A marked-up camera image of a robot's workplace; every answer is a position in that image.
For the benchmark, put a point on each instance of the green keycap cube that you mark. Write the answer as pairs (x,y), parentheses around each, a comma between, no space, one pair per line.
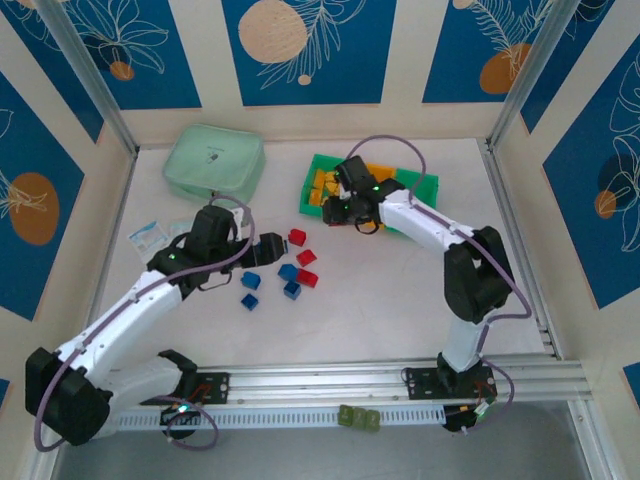
(345,415)
(359,416)
(372,419)

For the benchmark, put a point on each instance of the green bin with yellow legos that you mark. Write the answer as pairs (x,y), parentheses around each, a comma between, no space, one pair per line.
(306,200)

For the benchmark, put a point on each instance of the white blue sachet packet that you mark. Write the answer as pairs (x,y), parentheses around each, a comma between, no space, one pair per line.
(179,227)
(145,239)

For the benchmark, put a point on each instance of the aluminium corner post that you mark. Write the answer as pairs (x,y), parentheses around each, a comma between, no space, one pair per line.
(535,65)
(85,70)

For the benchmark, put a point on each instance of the red lego brick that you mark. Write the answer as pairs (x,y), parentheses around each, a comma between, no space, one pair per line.
(297,236)
(308,277)
(306,257)

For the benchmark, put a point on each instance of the aluminium side rail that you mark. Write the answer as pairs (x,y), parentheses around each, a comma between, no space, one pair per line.
(520,250)

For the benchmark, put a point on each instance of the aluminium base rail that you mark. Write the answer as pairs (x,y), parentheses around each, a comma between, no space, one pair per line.
(325,380)

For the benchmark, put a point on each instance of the wide black mount plate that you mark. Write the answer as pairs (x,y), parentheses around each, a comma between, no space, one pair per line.
(422,382)

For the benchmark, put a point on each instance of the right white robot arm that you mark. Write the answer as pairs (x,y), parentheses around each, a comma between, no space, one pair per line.
(420,225)

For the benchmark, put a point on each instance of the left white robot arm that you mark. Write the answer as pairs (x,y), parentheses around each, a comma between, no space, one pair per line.
(115,320)

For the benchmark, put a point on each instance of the small black mount plate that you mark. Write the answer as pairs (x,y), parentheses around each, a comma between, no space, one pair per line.
(217,387)

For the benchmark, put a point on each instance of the mint green zipper pouch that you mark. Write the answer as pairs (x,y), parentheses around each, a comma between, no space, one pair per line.
(210,160)

